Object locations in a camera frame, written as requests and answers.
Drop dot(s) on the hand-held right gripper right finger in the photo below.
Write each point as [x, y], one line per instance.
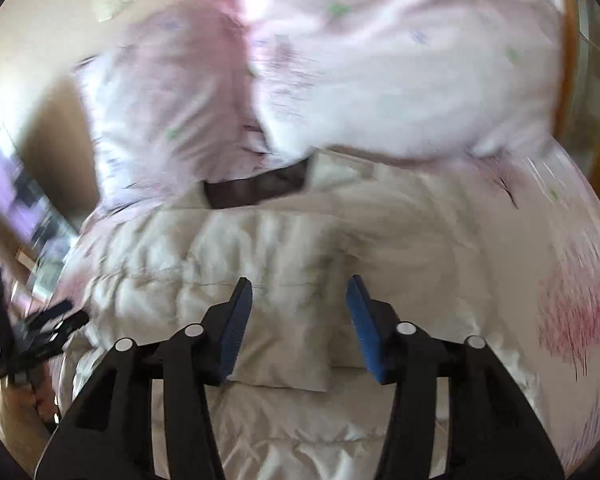
[367, 332]

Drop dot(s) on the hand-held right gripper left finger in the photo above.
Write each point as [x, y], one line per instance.
[235, 330]

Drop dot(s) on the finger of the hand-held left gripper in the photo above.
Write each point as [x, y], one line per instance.
[55, 309]
[62, 329]

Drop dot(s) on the cream puffer jacket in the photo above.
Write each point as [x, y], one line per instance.
[280, 240]

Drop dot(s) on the flat screen television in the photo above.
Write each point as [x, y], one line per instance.
[30, 200]

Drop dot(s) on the pink printed pillow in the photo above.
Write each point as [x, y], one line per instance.
[155, 110]
[395, 75]

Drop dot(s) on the orange wooden frame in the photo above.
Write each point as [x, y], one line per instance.
[577, 85]

